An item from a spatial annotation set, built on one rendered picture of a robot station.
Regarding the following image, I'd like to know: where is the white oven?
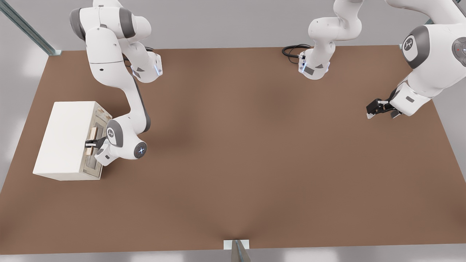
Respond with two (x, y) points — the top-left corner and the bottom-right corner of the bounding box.
(33, 101), (113, 181)

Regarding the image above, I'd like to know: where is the black cable loop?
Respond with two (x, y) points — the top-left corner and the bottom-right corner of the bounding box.
(282, 44), (312, 65)

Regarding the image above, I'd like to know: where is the white oven door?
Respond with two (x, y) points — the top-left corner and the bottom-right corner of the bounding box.
(81, 102), (113, 179)

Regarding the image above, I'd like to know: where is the pale oven door handle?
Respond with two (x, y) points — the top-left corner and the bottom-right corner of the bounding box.
(86, 127), (98, 157)

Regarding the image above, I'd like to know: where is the silver frame post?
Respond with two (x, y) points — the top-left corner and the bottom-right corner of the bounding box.
(0, 0), (62, 56)
(223, 239), (251, 262)

